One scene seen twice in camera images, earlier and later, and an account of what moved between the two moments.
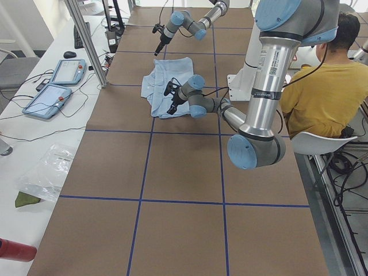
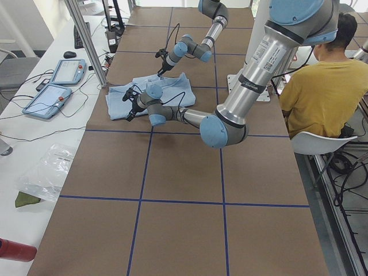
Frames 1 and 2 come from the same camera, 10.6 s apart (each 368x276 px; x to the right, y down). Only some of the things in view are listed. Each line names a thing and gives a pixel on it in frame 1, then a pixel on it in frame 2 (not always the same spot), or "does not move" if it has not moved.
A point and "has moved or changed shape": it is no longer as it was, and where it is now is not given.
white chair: x=307 y=143 does not move
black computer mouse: x=69 y=54 does not move
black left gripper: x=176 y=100 -> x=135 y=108
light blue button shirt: x=153 y=85 has moved or changed shape
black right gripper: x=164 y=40 -> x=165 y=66
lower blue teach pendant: x=48 y=101 does not move
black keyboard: x=78 y=41 does not move
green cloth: x=23 y=199 does not move
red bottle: x=13 y=250 does not move
